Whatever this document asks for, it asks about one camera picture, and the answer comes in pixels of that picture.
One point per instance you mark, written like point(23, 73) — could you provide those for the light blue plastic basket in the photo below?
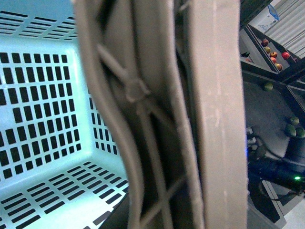
point(59, 165)

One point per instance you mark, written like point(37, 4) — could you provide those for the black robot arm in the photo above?
point(266, 165)

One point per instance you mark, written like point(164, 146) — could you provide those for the dark green avocado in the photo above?
point(290, 130)

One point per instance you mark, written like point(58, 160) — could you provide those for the green lime pair fruit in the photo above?
point(293, 120)

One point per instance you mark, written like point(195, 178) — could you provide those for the red apple on shelf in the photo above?
point(285, 55)

